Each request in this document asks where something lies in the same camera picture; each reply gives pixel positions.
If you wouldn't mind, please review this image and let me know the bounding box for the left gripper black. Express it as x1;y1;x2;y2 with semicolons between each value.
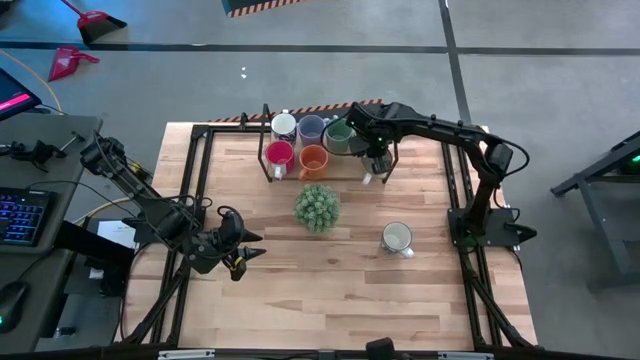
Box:
213;208;268;283

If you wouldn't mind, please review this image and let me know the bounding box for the monitor with pink screen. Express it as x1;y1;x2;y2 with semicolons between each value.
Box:
0;67;44;123

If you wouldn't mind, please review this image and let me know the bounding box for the orange faceted mug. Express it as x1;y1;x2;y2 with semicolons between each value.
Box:
298;144;330;182

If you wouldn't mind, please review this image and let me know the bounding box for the white mug blue leaf pattern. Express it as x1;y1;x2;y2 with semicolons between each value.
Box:
270;112;298;145

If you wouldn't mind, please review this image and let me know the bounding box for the black clamp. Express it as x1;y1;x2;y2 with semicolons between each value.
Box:
0;130;86;174

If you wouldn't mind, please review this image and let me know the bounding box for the artificial succulent in patterned pot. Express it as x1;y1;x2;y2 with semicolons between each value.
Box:
293;183;342;235

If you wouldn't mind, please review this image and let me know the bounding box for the yellow cable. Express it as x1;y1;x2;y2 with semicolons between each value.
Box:
0;48;139;225

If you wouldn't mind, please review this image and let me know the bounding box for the lavender mug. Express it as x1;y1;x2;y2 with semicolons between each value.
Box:
297;114;327;147

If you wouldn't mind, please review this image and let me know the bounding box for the black metal stand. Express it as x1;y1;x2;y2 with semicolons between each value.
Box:
549;129;640;294

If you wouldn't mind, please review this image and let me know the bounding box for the white paper sheet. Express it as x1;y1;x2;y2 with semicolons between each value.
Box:
97;219;139;249

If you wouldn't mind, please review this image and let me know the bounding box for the light grey mug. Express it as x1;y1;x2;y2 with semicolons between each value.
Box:
379;221;416;260

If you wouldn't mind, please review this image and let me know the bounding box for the silver metal bracket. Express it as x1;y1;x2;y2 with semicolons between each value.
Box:
438;351;495;360
158;349;216;360

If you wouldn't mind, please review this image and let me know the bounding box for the sage green mug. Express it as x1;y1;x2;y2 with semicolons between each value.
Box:
324;117;357;155

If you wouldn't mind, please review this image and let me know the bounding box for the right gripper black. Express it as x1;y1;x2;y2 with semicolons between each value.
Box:
345;101;398;161

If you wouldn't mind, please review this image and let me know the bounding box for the red dustpan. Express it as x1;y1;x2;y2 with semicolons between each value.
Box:
47;45;101;83

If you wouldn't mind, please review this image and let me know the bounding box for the red mug white handle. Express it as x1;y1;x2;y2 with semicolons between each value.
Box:
265;140;297;181

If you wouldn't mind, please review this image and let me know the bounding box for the grey desk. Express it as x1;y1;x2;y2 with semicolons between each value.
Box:
0;114;105;354

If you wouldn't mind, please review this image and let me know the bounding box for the red hand brush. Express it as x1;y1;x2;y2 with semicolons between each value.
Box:
59;0;129;44

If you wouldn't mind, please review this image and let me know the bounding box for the black computer mouse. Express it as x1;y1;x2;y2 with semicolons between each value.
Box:
0;281;30;334

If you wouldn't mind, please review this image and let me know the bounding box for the black aluminium rig frame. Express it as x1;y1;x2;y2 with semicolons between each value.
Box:
117;122;539;351

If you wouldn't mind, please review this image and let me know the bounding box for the black wire rack wooden base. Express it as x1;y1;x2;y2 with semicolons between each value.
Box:
257;103;401;185

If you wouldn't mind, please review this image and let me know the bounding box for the backlit keyboard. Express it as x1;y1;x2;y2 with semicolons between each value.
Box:
0;187;57;248

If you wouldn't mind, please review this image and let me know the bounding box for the black rounded object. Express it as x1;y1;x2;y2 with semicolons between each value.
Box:
365;337;397;360

